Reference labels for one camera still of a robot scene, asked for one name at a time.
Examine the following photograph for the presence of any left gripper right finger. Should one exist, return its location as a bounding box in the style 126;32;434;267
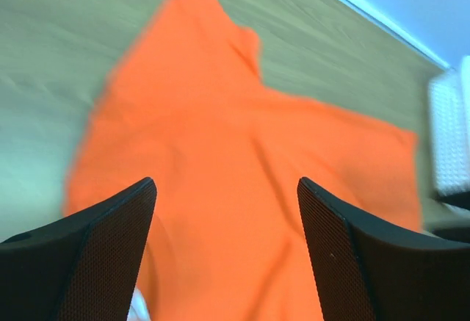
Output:
297;178;469;320

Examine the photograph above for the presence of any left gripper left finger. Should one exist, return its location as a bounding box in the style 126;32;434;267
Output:
1;178;156;320

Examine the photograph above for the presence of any orange t-shirt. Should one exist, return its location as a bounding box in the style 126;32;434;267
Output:
64;0;421;320

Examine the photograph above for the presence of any white perforated basket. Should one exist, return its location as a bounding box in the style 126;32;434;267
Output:
428;56;469;196

